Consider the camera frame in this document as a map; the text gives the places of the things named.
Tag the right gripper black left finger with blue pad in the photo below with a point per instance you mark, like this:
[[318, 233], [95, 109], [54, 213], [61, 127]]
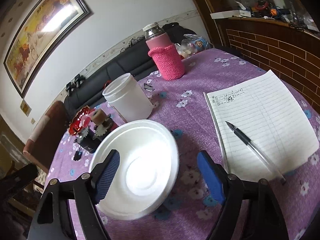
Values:
[[53, 220]]

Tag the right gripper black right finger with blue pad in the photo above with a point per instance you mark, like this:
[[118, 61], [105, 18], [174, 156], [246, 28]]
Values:
[[264, 218]]

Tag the large white foam bowl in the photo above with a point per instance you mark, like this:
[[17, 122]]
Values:
[[149, 164]]

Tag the dark wooden chair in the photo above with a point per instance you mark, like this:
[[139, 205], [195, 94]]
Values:
[[20, 192]]

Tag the black ballpoint pen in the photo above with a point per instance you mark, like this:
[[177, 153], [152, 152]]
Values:
[[262, 156]]

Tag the small black clip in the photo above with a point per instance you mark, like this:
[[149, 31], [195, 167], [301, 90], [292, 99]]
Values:
[[77, 156]]

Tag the brown pink armchair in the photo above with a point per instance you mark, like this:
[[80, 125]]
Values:
[[41, 145]]

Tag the far red glass plate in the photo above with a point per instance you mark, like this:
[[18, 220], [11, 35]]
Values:
[[75, 126]]

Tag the lined paper notepad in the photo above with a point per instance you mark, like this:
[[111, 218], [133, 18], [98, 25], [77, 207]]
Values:
[[266, 111]]

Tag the black leather sofa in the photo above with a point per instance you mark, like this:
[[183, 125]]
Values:
[[87, 91]]

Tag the purple floral tablecloth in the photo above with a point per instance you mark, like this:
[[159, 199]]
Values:
[[189, 211]]

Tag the white plastic jar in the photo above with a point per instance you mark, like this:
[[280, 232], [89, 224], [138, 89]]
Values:
[[126, 96]]

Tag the brick-pattern counter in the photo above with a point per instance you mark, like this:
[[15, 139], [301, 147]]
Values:
[[291, 54]]

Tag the pink knit-sleeved bottle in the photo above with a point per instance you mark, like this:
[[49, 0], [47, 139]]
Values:
[[163, 52]]

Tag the clear bag of toys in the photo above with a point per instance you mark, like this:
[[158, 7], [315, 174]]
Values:
[[191, 45]]

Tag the framed horse painting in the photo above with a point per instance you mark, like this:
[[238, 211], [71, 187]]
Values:
[[46, 25]]

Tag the yellow wall notice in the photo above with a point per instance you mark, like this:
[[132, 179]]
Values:
[[26, 109]]

